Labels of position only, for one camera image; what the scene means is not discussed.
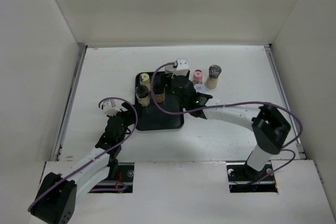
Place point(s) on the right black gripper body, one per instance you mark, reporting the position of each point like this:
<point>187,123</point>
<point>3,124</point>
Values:
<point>170,89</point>

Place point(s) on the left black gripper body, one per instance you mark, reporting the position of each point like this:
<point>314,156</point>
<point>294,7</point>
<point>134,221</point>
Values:
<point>125,122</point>

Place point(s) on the black cap small pepper bottle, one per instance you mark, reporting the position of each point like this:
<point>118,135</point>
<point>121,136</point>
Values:
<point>159,96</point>

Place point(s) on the red label jar white lid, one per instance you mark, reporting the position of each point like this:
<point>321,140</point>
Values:
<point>199,88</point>

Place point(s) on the yellow cap spice bottle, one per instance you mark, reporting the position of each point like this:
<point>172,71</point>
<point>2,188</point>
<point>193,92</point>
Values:
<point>144,79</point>

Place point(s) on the black grinder top bottle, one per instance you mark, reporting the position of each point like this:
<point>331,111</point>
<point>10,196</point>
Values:
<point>143,95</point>

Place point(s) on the pink cap spice bottle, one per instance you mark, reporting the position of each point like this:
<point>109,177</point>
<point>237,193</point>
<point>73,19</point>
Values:
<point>197,77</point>

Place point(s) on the blue label silver cap bottle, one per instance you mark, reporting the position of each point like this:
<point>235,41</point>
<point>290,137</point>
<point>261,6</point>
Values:
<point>170,68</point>

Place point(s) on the grey grinder top bottle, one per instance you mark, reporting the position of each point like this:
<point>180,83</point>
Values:
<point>213,73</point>

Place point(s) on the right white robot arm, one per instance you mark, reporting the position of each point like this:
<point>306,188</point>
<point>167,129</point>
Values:
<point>268,125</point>

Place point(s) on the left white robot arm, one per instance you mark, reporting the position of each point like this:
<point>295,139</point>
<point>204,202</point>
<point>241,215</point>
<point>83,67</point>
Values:
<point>56,199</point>

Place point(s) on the black rectangular tray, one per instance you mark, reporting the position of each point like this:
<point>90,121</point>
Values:
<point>152,119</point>

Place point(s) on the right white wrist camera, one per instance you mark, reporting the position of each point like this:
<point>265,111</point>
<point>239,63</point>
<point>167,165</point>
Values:
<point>181,67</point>

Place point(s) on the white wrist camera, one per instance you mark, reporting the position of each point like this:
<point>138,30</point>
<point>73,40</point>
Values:
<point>181,67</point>
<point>109,107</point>

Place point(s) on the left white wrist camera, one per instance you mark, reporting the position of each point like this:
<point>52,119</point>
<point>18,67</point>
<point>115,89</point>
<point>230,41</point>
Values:
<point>109,107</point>

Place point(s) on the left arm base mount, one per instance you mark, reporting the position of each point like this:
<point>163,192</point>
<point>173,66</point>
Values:
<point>119,181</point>

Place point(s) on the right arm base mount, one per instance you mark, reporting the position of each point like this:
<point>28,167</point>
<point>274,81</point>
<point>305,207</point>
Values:
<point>243,179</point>

